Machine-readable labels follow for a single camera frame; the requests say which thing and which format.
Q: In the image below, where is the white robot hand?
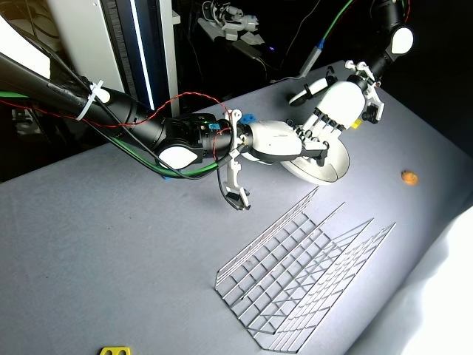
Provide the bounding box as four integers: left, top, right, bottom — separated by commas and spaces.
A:
287, 75, 367, 146
242, 118, 330, 167

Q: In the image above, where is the white plate with dark rim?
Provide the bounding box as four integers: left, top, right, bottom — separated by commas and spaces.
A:
279, 155, 333, 186
295, 138, 351, 185

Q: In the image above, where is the black power adapter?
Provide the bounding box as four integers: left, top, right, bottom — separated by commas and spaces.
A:
231, 39, 264, 60

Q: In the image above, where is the white device on stand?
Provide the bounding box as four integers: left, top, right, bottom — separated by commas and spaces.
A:
197, 0, 265, 42

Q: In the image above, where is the grey table cloth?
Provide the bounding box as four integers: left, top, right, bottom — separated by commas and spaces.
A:
0, 61, 473, 355

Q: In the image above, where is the white backdrop cloth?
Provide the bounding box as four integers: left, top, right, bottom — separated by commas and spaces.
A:
343, 206, 473, 355

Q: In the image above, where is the white cabinet with light strip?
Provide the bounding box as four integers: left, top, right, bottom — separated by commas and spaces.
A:
47, 0, 181, 115

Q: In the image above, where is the yellow block with holes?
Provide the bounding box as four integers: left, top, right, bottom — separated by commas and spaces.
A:
98, 345, 133, 355

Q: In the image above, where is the grey cable adapter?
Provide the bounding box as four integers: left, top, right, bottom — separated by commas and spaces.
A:
298, 38, 325, 78

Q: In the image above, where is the green cable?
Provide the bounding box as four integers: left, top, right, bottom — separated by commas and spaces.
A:
319, 0, 355, 41

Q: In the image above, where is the white wire dish rack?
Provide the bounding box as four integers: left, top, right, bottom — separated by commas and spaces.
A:
214, 186, 398, 351

